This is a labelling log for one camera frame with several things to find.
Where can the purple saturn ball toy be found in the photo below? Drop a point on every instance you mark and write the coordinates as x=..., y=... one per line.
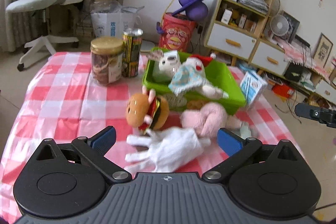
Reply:
x=195, y=10

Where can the green plastic bin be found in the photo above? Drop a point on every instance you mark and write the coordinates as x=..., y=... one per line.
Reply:
x=216, y=72

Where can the small white desk fan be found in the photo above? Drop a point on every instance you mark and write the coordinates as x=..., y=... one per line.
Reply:
x=279, y=26

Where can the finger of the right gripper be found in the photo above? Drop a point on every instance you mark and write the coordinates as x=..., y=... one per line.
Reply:
x=319, y=114

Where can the santa hat plush doll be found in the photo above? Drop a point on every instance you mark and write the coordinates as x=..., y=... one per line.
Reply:
x=191, y=76

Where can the pink fluffy plush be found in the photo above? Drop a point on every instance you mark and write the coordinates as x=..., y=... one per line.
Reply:
x=209, y=120

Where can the gold lid cookie jar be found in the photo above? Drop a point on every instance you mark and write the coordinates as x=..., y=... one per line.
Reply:
x=106, y=56

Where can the hamburger plush toy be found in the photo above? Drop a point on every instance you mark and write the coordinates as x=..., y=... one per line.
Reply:
x=147, y=110

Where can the white cardboard box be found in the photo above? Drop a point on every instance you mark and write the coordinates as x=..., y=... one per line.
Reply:
x=110, y=18

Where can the grey green cloth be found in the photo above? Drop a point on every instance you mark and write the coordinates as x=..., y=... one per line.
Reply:
x=245, y=131

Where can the wooden shelf cabinet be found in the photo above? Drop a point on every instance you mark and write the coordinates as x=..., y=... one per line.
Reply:
x=237, y=30

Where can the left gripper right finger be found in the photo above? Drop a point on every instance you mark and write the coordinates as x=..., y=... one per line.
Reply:
x=239, y=151

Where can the blue white milk carton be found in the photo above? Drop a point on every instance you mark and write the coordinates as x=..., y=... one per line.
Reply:
x=252, y=87

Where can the red chips bucket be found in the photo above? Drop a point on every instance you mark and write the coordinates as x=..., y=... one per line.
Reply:
x=175, y=32

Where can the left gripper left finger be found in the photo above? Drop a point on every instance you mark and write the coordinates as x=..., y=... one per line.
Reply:
x=92, y=151

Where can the black yellow tin can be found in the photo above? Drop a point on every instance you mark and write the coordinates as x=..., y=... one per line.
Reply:
x=132, y=40

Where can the white reindeer plush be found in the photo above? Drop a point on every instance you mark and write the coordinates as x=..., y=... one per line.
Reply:
x=166, y=64

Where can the framed picture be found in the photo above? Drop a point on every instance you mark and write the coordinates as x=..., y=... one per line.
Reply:
x=323, y=50

